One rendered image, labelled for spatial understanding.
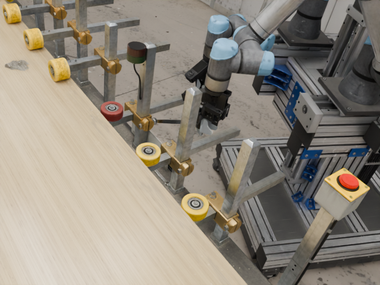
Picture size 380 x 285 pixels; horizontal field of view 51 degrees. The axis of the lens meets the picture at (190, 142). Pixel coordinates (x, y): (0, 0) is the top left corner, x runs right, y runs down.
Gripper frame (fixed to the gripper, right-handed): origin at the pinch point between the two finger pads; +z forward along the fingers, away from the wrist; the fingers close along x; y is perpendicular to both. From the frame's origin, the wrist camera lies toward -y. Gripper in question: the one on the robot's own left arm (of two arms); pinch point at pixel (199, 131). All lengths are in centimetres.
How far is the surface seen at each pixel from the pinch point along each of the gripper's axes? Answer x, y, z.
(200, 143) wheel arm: 0.2, 1.2, 5.2
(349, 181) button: -29, 49, -33
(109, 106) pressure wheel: -11.5, -31.3, -0.5
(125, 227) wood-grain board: -47.5, 6.3, 0.0
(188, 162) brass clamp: -11.7, 3.6, 4.3
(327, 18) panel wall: 269, -21, 44
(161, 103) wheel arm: 8.5, -22.5, 4.0
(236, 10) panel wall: 295, -121, 79
